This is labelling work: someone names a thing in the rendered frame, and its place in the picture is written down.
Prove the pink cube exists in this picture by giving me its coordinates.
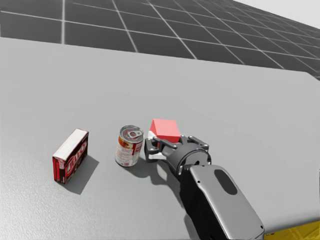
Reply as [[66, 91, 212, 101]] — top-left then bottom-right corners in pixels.
[[149, 118, 182, 144]]

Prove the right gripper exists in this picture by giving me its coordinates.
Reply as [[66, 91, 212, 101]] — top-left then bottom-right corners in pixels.
[[144, 130, 212, 176]]

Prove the red carton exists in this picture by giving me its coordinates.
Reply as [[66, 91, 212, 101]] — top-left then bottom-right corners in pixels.
[[52, 128, 90, 185]]

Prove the red and white can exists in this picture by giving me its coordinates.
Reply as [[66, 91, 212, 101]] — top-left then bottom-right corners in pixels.
[[114, 124, 145, 167]]

